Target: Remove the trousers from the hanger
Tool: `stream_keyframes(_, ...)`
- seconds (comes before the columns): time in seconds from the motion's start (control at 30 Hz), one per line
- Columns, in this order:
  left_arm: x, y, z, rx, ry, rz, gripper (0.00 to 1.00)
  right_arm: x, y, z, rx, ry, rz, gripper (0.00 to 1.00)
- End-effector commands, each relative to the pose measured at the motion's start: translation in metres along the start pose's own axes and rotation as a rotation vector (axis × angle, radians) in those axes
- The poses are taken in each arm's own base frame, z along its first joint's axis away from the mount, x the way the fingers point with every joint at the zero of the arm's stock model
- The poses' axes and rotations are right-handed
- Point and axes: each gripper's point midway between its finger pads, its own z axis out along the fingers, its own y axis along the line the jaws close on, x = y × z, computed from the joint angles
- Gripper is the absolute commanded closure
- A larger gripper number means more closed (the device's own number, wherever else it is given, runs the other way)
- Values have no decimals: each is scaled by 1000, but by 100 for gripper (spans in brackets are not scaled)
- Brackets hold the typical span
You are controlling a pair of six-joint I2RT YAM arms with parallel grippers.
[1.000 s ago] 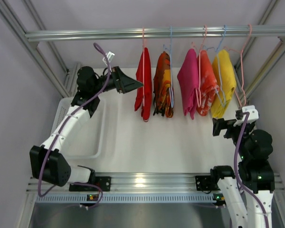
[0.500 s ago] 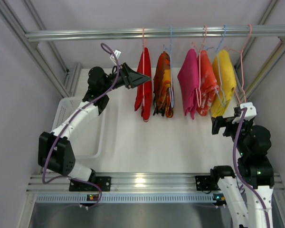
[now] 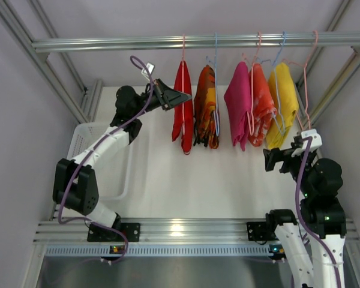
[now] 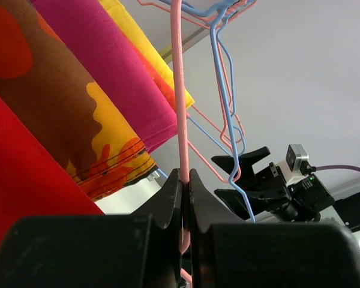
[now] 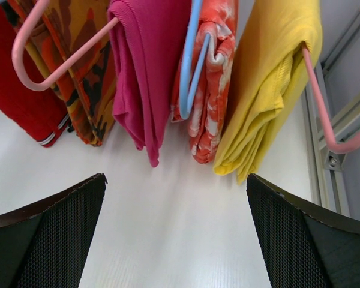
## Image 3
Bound pink hanger with red trousers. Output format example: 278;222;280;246
181;35;191;155

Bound red trousers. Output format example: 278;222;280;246
172;61;194;155

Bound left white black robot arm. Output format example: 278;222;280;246
53;79;191;239

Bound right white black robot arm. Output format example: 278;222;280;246
263;145;347;287

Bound orange white tie-dye trousers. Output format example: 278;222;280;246
248;63;277;147

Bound orange black patterned trousers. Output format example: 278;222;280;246
194;65;219;149

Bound blue hanger with patterned trousers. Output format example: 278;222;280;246
206;32;220;137

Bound magenta trousers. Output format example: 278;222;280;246
224;61;251;151

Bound blue hanger with yellow trousers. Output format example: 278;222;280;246
259;31;289;136

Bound yellow trousers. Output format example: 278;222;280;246
266;62;299;149

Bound empty pink hanger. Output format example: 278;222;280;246
282;30;319;131

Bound white plastic perforated basket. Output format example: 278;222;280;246
67;122;133;201

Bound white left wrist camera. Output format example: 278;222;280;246
141;62;155;76

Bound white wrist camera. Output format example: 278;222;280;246
141;62;155;76
291;129;323;157

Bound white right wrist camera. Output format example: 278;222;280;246
291;129;323;157

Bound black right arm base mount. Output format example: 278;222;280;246
246;221;277;245

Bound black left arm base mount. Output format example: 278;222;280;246
87;223;140;242

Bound aluminium hanging rail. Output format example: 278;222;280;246
31;31;360;53

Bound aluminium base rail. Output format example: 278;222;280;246
32;217;360;244

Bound aluminium frame post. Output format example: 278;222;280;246
0;1;89;123

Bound grey slotted cable duct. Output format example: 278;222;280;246
45;244;283;257

